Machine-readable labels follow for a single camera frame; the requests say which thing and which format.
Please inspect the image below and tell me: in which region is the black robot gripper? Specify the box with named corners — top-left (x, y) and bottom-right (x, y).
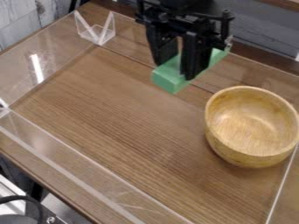
top-left (135, 0), bottom-right (235, 81)

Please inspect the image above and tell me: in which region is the green rectangular block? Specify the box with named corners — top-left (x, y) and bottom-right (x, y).
top-left (151, 47), bottom-right (229, 94)

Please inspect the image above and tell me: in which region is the brown wooden bowl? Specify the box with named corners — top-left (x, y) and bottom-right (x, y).
top-left (204, 86), bottom-right (299, 169)

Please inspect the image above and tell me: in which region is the clear acrylic corner bracket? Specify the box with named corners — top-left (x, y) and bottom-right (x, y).
top-left (73, 10), bottom-right (116, 46)

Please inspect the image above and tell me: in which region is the clear acrylic tray wall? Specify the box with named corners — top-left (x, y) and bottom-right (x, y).
top-left (0, 13), bottom-right (299, 224)

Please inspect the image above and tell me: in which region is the black cable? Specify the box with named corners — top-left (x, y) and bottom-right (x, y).
top-left (0, 195), bottom-right (43, 224)

